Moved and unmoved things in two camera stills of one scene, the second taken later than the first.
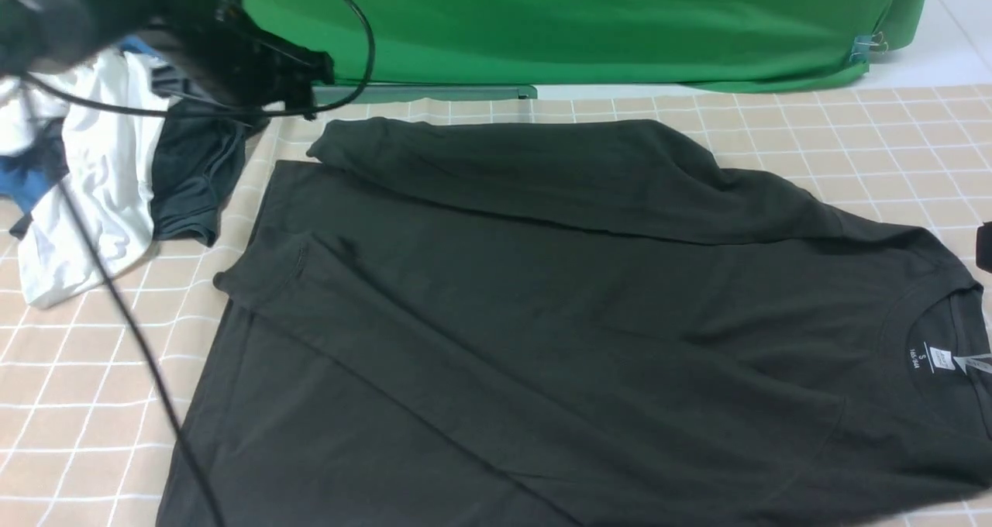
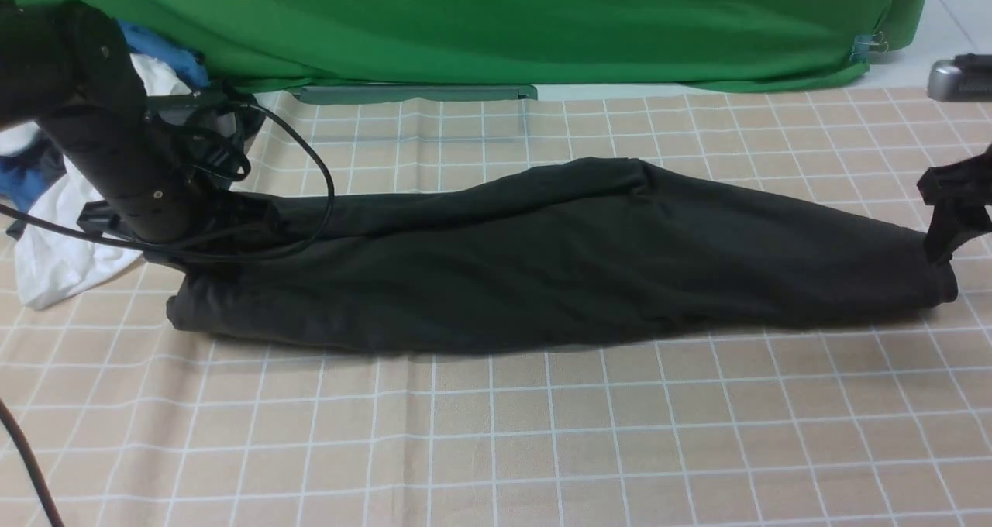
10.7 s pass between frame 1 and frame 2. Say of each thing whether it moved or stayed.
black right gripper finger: moved
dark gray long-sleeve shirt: moved
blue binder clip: stayed
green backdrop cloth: stayed
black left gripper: moved
